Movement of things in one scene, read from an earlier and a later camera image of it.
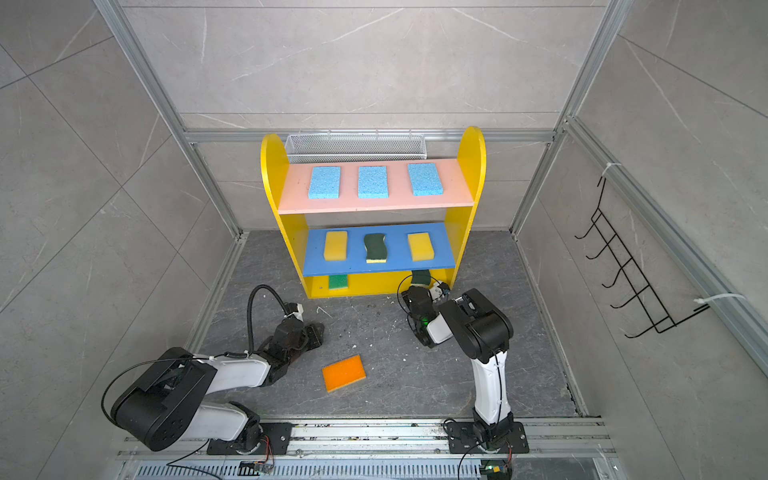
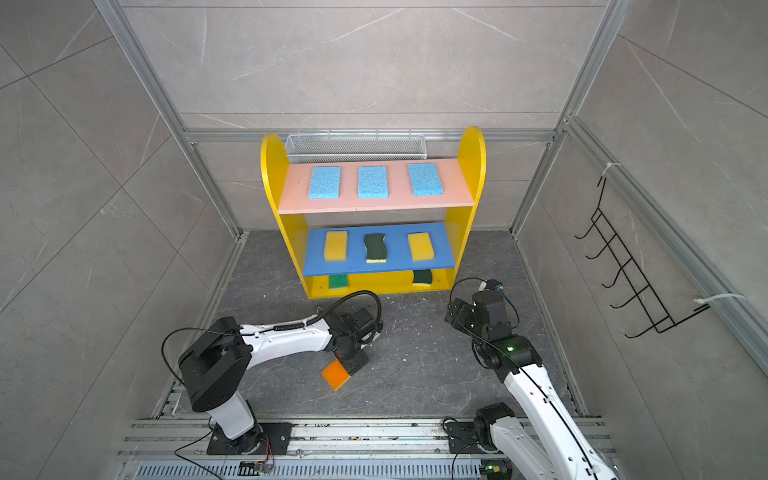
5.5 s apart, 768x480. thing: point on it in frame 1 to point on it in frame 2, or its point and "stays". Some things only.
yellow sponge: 336,246 stays
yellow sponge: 421,247 stays
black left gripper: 314,331 to 359,364
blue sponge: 373,182 stays
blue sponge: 325,182 stays
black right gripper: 407,295 to 461,309
